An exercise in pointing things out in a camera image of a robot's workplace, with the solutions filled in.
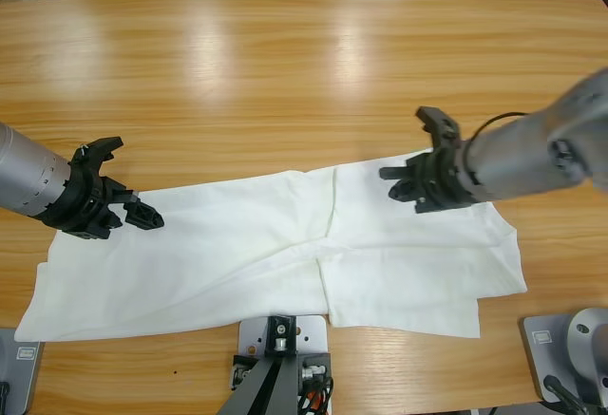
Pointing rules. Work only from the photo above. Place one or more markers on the dark camera post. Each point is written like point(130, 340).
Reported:
point(285, 386)

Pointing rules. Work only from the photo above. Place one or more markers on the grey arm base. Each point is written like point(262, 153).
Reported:
point(19, 382)
point(537, 363)

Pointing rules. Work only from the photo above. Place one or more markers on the black corner bracket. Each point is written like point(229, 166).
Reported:
point(316, 367)
point(240, 372)

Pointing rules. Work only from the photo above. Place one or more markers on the white mount plate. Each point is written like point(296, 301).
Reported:
point(313, 339)

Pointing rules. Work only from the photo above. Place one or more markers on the white Unitree t-shirt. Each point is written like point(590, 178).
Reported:
point(237, 253)

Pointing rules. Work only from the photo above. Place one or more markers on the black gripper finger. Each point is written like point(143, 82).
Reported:
point(407, 191)
point(114, 221)
point(396, 173)
point(142, 215)

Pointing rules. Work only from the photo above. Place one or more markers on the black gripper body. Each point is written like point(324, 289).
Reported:
point(446, 182)
point(81, 206)

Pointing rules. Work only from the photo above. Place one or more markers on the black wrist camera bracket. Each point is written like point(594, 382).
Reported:
point(102, 145)
point(439, 123)

